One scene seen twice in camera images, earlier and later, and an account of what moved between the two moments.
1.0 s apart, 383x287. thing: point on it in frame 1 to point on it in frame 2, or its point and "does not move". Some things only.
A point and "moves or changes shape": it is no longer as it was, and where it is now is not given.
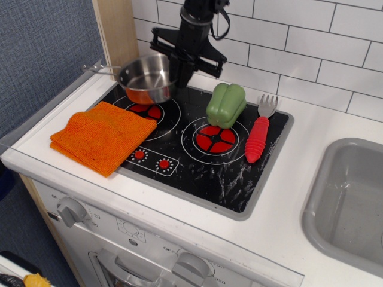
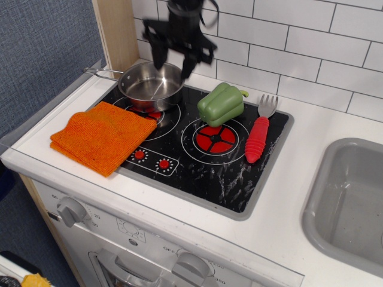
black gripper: (192, 40) to (182, 28)
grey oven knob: (192, 265) does not move
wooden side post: (115, 23) does not move
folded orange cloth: (99, 135) does not move
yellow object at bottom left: (35, 280) does not move
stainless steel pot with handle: (146, 79) moves or changes shape
